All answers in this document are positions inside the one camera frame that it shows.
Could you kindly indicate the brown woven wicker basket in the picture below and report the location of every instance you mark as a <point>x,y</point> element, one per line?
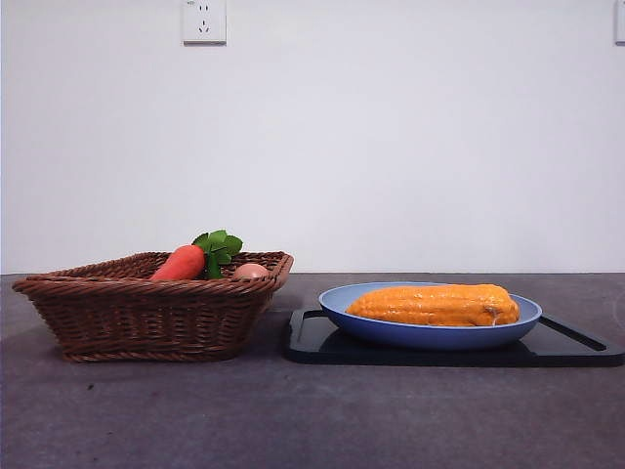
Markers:
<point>146,317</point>

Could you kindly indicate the white wall socket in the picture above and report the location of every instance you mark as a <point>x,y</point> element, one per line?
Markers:
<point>205,22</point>

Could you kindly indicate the pale brown egg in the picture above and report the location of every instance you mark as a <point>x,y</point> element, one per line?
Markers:
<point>250,271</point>

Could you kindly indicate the yellow-orange corn cob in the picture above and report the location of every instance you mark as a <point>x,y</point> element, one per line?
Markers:
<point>429,305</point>

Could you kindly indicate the dark green rectangular tray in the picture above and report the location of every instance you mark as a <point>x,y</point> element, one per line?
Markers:
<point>439,359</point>

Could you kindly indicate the orange carrot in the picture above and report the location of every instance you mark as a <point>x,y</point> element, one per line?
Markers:
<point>180,264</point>

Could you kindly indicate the light blue round plate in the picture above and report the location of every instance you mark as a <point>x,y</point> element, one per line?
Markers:
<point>415,337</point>

